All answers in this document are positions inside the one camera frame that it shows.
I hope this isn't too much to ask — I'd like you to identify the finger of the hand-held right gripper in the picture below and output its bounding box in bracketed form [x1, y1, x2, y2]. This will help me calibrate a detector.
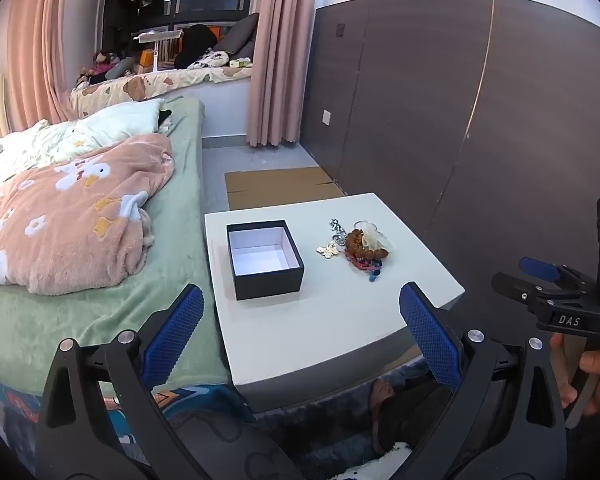
[519, 257, 588, 286]
[491, 272, 547, 313]

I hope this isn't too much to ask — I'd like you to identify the white printed plush pillow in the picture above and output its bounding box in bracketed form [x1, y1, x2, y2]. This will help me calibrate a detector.
[187, 49, 231, 70]

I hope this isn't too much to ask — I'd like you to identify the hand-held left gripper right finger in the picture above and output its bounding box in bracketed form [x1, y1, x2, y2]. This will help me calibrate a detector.
[399, 281, 568, 480]

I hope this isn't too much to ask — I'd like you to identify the white desk lamp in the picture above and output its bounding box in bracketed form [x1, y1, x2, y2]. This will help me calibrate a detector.
[132, 30, 183, 73]

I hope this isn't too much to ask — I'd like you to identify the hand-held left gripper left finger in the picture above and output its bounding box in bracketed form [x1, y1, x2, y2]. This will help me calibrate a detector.
[32, 284, 216, 480]

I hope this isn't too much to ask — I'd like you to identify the dark grey pillow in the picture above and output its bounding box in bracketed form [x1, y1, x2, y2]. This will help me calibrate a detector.
[220, 12, 260, 61]

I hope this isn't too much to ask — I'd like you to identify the bed with green sheet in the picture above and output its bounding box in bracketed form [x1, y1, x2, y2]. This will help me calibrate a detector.
[0, 97, 231, 386]

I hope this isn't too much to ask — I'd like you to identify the silver bear keychain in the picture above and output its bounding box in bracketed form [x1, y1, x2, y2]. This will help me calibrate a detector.
[328, 217, 348, 246]

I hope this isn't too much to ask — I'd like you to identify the blue cartoon printed mat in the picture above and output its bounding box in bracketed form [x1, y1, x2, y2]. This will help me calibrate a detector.
[0, 370, 253, 480]

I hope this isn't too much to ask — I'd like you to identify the flat cardboard sheet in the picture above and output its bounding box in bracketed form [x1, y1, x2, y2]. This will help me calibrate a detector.
[224, 166, 346, 211]

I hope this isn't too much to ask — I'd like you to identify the white low table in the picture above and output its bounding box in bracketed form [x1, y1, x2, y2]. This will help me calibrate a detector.
[204, 191, 466, 413]

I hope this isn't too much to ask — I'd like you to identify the printed window seat cushion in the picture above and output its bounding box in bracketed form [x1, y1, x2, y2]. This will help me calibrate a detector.
[70, 65, 255, 116]

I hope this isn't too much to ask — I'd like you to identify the pink curtain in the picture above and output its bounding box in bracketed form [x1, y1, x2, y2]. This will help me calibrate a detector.
[5, 0, 88, 136]
[246, 0, 321, 147]

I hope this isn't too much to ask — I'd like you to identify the brown bead bracelet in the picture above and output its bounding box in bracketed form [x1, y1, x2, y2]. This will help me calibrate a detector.
[345, 229, 381, 261]

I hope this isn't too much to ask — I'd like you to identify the dark shaggy rug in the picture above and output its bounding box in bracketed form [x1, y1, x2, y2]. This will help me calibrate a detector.
[250, 360, 456, 480]

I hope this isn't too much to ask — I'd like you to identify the sheer cream pouch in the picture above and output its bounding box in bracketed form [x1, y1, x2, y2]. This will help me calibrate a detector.
[362, 225, 396, 257]

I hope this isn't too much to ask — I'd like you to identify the pile of plush toys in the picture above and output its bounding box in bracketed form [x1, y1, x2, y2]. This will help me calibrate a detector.
[77, 51, 136, 86]

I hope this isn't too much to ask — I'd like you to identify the person's foot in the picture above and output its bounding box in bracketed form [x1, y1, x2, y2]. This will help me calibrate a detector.
[370, 379, 398, 413]

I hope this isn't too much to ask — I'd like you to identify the pink floral blanket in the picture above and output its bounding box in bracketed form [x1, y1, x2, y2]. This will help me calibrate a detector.
[0, 134, 176, 295]

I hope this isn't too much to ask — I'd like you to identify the black box with white interior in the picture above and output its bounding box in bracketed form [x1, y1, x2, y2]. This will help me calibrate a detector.
[226, 219, 306, 302]

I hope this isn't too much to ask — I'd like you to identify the black bag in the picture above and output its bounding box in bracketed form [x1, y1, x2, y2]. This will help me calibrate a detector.
[172, 24, 220, 68]

